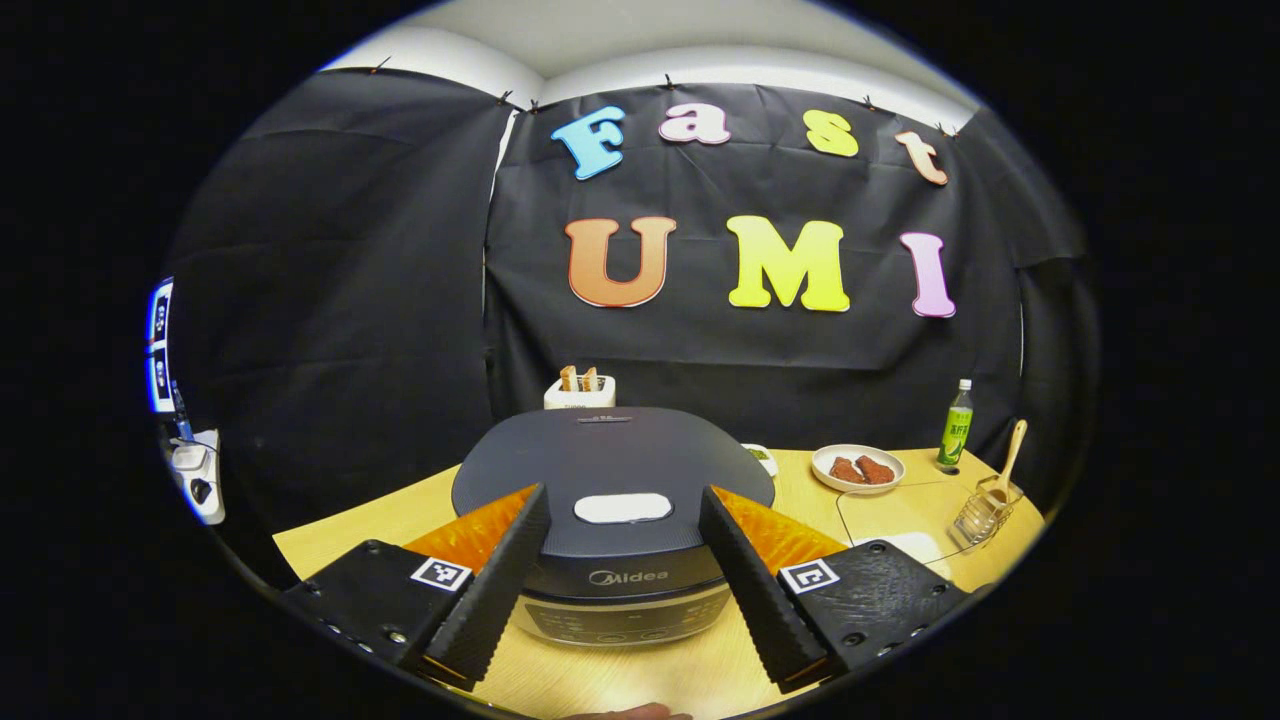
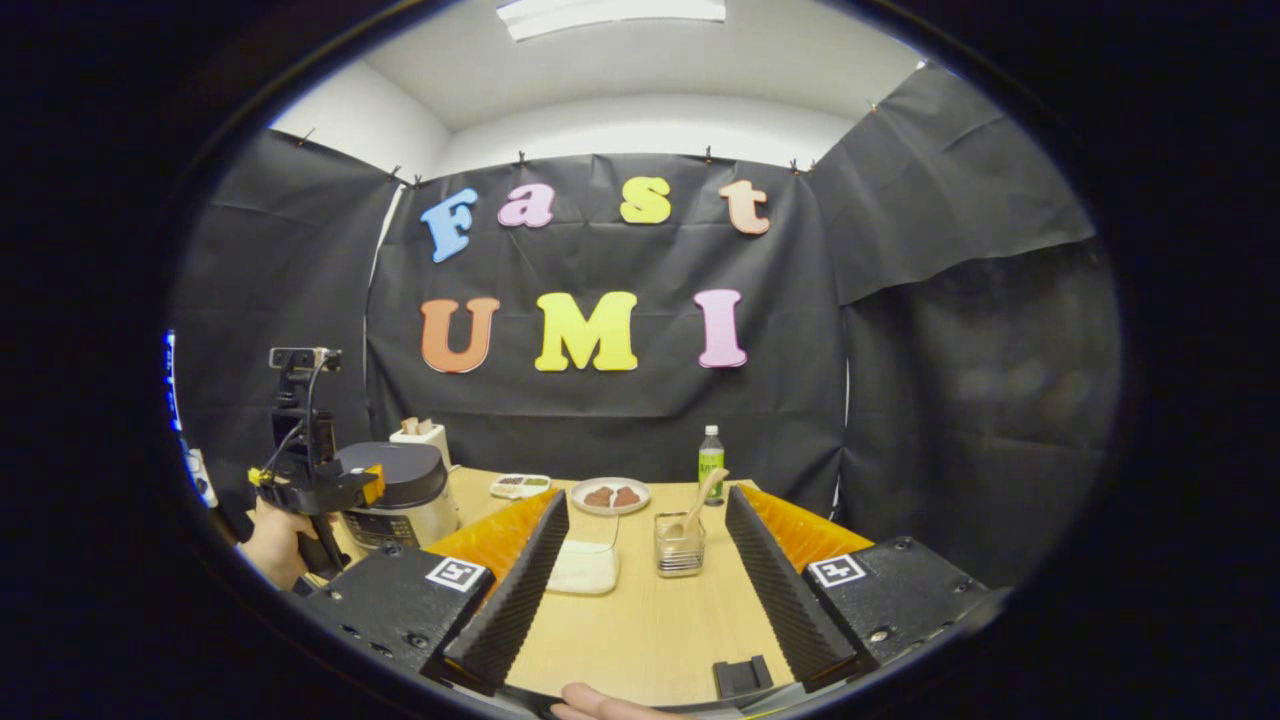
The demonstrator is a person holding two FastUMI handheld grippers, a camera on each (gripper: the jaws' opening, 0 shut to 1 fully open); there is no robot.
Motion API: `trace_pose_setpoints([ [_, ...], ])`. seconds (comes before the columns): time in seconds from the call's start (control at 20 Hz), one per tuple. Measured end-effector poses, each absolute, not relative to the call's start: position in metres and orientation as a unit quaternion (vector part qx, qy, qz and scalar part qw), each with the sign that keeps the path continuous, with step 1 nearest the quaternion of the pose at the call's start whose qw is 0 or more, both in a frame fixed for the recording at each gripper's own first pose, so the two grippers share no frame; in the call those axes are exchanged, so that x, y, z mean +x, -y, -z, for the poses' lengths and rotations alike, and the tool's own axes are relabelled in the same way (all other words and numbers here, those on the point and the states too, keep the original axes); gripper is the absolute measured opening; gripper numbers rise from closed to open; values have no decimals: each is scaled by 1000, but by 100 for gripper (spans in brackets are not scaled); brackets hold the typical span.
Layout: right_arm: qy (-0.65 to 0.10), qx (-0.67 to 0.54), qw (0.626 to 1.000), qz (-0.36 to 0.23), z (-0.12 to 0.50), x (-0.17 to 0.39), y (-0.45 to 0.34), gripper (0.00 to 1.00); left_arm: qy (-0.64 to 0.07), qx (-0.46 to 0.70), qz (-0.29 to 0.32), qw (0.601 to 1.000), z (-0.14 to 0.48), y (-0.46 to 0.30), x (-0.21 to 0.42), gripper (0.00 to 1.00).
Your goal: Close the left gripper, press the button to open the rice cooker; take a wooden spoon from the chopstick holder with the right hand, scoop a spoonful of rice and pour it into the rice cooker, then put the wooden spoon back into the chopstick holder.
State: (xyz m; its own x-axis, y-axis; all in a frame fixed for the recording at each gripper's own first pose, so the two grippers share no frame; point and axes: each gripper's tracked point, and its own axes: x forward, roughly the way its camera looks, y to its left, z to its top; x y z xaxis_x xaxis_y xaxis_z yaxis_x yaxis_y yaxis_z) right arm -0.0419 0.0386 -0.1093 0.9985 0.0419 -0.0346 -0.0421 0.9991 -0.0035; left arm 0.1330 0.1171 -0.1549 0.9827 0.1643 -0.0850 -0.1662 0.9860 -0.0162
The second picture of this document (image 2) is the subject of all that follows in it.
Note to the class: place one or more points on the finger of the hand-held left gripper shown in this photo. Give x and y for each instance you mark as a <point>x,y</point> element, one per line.
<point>350,490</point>

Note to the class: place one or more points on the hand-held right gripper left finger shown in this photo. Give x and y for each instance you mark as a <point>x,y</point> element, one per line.
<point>505,600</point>

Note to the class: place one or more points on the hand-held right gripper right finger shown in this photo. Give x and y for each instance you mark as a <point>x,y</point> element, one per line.
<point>780,590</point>

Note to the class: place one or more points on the black silver rice cooker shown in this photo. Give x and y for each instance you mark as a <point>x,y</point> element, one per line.
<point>400,480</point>

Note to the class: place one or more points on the clear box of white rice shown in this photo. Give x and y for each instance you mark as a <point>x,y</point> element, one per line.
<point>585,570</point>

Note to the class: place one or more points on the wooden spoon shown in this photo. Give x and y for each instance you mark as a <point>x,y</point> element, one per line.
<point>705,495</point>

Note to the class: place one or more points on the white toaster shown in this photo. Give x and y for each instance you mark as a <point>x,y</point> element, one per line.
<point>425,450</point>

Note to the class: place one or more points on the white condiment tray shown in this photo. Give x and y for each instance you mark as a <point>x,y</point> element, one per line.
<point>520,486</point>

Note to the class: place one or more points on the white round plate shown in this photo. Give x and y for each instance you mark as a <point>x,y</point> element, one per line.
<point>580,505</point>

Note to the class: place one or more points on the green drink bottle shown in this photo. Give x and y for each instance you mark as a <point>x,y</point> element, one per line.
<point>711,470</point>

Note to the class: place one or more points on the brown meat slice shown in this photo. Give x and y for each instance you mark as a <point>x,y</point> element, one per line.
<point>598,497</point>
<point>627,497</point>

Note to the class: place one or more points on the computer monitor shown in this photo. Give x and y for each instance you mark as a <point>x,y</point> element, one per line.
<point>170,380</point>

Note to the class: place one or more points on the black backdrop cloth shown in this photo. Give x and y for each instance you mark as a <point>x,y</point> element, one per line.
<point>620,420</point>

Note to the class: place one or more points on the large ceiling light panel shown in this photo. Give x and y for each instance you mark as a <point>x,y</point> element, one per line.
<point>610,15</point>

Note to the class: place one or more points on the small black bracket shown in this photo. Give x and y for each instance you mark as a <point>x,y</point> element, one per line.
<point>742,678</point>

